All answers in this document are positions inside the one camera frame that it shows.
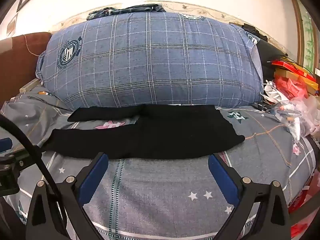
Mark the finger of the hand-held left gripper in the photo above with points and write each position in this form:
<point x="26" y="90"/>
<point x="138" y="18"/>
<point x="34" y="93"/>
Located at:
<point x="5" y="144"/>

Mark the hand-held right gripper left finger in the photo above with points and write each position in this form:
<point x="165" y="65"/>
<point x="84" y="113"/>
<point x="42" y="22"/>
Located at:
<point x="93" y="180"/>

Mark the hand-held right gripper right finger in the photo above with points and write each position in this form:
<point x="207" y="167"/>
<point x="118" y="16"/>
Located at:
<point x="222" y="180"/>

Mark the black pants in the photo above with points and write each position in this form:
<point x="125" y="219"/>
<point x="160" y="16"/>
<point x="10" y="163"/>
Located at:
<point x="162" y="135"/>

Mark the grey printed bed sheet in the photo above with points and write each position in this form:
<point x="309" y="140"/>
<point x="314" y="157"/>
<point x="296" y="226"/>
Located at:
<point x="150" y="192"/>

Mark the brown headboard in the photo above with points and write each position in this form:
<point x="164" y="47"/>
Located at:
<point x="17" y="67"/>

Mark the red plastic sheet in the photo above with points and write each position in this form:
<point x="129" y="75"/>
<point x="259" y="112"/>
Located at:
<point x="303" y="205"/>

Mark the clear plastic bags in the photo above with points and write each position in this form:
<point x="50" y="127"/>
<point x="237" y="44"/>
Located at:
<point x="300" y="115"/>

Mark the white plastic bag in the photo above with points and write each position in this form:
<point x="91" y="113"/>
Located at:
<point x="273" y="92"/>

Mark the red plastic bag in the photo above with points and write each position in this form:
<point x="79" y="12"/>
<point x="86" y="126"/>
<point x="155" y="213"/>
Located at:
<point x="291" y="87"/>

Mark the black bag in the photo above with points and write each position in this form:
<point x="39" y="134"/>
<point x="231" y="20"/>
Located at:
<point x="270" y="55"/>

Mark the blue plaid pillow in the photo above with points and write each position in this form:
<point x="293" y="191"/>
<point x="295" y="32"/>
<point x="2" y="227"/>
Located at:
<point x="150" y="55"/>

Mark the dark plaid garment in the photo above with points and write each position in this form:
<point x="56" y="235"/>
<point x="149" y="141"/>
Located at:
<point x="105" y="13"/>

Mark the painted door panel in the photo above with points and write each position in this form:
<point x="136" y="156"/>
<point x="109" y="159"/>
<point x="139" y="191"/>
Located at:
<point x="308" y="35"/>

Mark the dark folded garment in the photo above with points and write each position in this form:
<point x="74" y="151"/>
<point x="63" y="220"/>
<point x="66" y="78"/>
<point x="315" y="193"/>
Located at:
<point x="142" y="7"/>

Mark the wooden bed frame block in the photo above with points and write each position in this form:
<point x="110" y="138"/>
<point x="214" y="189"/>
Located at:
<point x="31" y="86"/>

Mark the small wall picture frame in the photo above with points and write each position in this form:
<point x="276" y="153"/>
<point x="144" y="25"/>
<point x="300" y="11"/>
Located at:
<point x="11" y="25"/>

